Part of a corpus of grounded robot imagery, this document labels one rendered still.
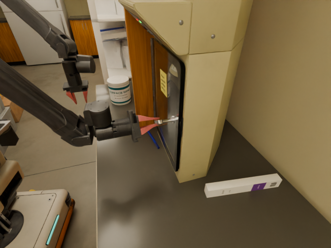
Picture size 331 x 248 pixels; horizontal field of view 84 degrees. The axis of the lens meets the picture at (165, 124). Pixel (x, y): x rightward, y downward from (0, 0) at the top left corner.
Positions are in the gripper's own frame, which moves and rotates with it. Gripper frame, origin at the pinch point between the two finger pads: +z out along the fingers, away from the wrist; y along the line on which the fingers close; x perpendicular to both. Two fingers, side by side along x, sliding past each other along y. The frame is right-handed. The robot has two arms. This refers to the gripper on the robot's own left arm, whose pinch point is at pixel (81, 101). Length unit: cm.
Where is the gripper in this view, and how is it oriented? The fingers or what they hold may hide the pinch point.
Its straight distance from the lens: 96.9
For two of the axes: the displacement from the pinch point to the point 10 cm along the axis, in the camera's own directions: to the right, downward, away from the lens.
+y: 9.6, -1.7, 2.4
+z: 0.0, 8.1, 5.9
